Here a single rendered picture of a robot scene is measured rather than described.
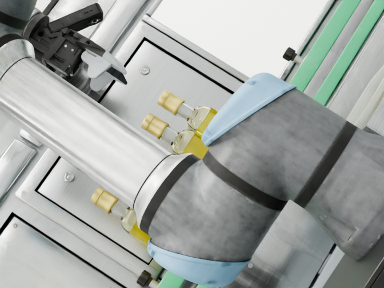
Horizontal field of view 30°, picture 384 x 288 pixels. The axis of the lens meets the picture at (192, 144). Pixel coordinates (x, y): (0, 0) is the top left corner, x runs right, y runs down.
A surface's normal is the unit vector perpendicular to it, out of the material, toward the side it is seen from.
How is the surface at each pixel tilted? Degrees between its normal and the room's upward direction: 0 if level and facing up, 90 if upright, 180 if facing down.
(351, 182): 70
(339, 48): 90
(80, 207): 90
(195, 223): 82
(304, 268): 90
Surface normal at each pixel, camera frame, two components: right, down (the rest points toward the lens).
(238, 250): 0.37, 0.40
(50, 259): 0.06, -0.25
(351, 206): -0.58, 0.11
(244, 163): -0.30, 0.01
